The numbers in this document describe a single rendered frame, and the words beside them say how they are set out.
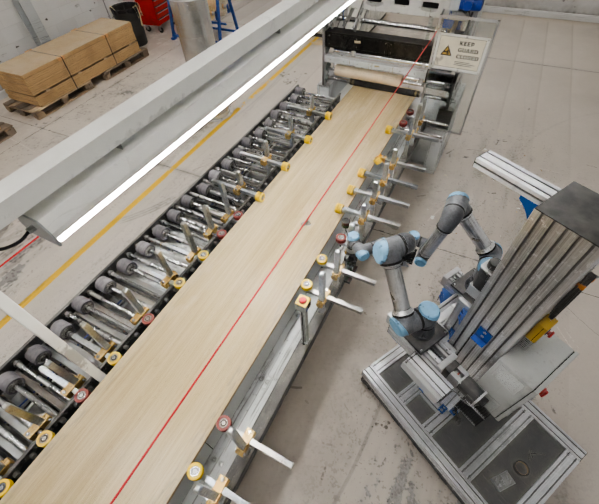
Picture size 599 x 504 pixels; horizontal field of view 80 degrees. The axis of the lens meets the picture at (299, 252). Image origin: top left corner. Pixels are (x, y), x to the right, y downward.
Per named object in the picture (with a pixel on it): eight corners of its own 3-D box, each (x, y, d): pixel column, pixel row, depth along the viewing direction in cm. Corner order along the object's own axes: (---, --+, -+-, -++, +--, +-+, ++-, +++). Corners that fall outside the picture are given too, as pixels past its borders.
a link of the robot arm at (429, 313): (440, 325, 196) (447, 313, 185) (419, 334, 193) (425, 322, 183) (427, 308, 203) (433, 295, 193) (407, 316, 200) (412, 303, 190)
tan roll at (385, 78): (449, 93, 387) (452, 81, 378) (446, 98, 381) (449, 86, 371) (329, 71, 433) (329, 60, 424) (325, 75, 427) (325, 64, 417)
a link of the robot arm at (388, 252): (426, 332, 188) (405, 234, 176) (402, 342, 185) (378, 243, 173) (413, 324, 199) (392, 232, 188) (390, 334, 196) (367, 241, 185)
